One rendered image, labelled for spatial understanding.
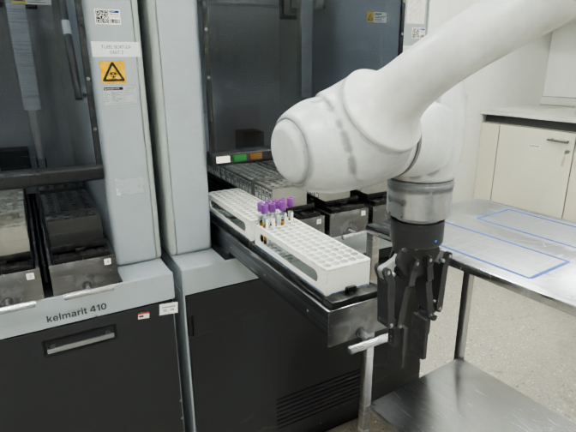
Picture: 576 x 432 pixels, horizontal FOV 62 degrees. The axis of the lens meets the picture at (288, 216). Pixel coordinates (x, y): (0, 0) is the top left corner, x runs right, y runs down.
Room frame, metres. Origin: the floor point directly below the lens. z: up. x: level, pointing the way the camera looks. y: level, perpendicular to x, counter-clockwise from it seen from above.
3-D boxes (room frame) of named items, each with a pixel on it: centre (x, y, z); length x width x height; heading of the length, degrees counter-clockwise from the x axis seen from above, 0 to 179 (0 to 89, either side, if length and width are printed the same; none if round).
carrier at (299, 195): (1.29, 0.00, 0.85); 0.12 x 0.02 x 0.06; 119
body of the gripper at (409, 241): (0.64, -0.19, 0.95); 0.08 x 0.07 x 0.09; 119
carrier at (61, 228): (1.02, 0.48, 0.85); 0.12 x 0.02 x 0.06; 119
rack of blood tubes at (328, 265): (0.91, -0.04, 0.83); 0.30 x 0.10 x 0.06; 29
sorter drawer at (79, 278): (1.23, 0.60, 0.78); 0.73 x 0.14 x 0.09; 29
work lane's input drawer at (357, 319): (1.03, 0.03, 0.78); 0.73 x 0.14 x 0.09; 29
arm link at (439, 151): (0.64, -0.17, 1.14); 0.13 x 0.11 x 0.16; 128
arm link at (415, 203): (0.64, -0.18, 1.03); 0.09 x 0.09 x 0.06
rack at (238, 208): (1.19, 0.11, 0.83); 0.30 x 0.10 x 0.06; 29
